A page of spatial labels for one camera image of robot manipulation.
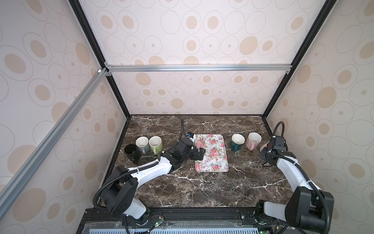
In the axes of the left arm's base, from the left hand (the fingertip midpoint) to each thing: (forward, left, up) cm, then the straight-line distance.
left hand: (202, 147), depth 83 cm
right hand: (0, -39, -7) cm, 40 cm away
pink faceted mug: (+10, -34, -7) cm, 36 cm away
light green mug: (+8, +30, -9) cm, 32 cm away
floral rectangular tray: (0, -9, -15) cm, 18 cm away
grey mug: (+8, +39, -9) cm, 41 cm away
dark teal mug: (+11, -25, -9) cm, 29 cm away
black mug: (+4, +45, -12) cm, 47 cm away
